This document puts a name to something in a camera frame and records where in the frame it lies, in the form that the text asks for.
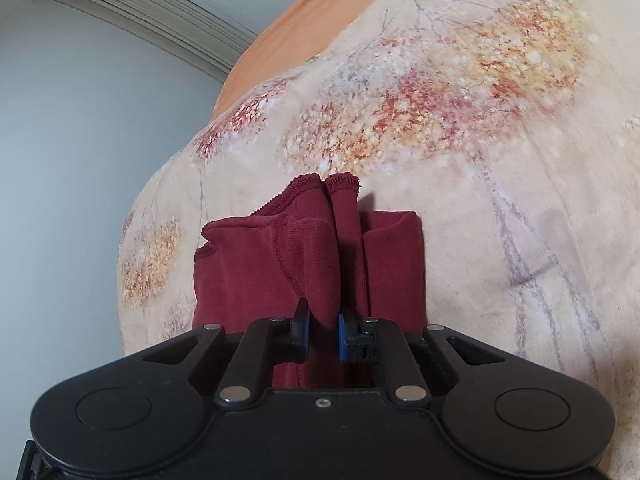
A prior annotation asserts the floral beige blanket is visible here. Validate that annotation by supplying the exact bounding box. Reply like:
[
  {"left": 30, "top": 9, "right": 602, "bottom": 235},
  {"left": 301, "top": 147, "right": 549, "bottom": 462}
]
[{"left": 116, "top": 0, "right": 640, "bottom": 480}]

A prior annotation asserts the orange bed sheet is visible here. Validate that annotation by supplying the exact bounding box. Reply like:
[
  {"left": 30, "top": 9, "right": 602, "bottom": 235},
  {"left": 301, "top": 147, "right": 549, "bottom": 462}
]
[{"left": 209, "top": 0, "right": 437, "bottom": 122}]

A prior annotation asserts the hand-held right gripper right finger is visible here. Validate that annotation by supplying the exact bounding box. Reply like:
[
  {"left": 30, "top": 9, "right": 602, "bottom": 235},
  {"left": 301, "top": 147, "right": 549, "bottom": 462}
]
[{"left": 337, "top": 313, "right": 507, "bottom": 407}]

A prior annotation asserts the maroon small garment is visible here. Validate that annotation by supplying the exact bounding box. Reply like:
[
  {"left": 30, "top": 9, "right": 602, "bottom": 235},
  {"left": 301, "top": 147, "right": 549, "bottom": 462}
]
[{"left": 192, "top": 172, "right": 427, "bottom": 392}]

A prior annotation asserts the cream curtain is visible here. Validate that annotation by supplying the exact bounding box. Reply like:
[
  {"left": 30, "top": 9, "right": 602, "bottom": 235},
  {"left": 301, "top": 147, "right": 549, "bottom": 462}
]
[{"left": 39, "top": 0, "right": 260, "bottom": 84}]

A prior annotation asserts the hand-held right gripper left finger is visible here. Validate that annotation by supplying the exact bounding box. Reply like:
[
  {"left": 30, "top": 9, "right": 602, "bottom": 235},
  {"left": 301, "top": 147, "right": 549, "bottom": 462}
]
[{"left": 142, "top": 298, "right": 314, "bottom": 407}]

